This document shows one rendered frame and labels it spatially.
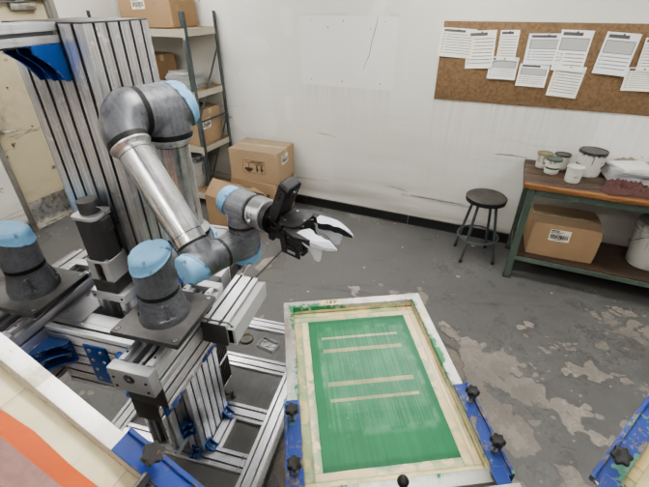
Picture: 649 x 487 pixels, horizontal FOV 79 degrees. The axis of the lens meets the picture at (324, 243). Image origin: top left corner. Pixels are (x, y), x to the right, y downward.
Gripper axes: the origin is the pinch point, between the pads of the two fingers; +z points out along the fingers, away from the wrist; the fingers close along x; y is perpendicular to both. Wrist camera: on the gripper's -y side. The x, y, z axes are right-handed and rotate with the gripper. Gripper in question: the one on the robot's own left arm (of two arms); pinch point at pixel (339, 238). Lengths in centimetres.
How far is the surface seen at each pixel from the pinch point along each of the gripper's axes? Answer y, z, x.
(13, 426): 23, -37, 59
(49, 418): 26, -35, 54
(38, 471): 28, -28, 60
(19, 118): 67, -435, -54
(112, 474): 35, -21, 52
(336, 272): 190, -130, -150
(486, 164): 132, -62, -297
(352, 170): 153, -189, -258
